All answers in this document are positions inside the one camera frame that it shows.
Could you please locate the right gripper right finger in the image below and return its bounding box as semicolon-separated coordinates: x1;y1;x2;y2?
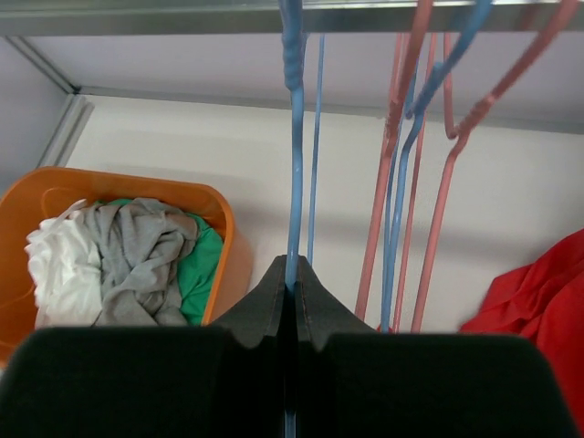
296;258;579;437

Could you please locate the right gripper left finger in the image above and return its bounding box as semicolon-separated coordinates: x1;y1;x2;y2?
1;256;286;437

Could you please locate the green tank top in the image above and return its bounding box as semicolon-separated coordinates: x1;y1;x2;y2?
106;199;223;325

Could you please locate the grey tank top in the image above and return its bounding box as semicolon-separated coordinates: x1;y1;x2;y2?
82;198;199;327

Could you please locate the white tank top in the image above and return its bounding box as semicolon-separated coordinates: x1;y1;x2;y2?
25;199;102;329

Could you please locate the red tank top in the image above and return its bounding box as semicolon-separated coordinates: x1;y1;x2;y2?
460;230;583;432

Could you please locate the pink wire hanger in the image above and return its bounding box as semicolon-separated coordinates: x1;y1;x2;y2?
411;0;579;333
355;0;433;320

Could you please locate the blue hanger with black top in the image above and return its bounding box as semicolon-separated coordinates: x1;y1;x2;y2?
278;1;308;437

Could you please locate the blue wire hanger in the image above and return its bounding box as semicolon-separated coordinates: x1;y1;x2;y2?
380;0;492;332

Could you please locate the orange plastic basket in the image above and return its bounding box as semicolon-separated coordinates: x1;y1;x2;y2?
1;167;254;367

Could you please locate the left aluminium frame post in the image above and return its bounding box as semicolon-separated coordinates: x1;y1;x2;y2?
1;36;93;179

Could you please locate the aluminium hanging rail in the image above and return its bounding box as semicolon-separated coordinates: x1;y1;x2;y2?
1;1;560;37

